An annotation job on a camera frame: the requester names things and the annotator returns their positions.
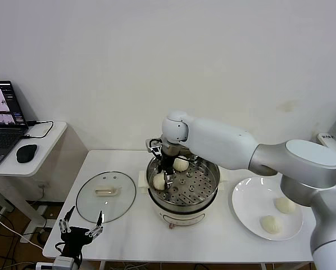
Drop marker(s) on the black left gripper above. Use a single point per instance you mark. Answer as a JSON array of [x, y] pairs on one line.
[[75, 239]]

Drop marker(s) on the white steamed baozi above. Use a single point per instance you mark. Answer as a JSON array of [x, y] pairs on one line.
[[271, 224], [158, 182], [283, 206], [181, 166]]

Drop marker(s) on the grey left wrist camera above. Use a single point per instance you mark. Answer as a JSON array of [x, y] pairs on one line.
[[63, 263]]

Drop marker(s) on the white electric cooking pot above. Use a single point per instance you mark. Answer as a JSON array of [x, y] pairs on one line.
[[182, 218]]

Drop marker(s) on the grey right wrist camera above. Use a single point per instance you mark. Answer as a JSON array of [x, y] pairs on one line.
[[154, 144]]

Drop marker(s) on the black computer mouse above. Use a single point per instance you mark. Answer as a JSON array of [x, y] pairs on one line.
[[26, 153]]

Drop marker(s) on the white wall socket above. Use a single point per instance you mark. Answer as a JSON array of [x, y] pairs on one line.
[[43, 185]]

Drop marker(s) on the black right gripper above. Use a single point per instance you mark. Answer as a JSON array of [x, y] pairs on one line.
[[168, 161]]

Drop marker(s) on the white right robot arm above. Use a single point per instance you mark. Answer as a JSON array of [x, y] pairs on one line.
[[227, 143]]

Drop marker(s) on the stainless steel steamer basket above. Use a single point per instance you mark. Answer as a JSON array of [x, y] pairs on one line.
[[196, 185]]

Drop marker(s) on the white round plate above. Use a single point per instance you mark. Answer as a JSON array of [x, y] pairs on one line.
[[252, 202]]

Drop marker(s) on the round glass pot lid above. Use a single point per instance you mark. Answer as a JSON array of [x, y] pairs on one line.
[[114, 202]]

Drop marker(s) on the white rounded side desk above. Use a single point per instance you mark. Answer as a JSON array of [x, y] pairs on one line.
[[44, 152]]

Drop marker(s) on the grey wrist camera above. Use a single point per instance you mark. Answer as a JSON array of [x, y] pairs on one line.
[[154, 144], [63, 263]]

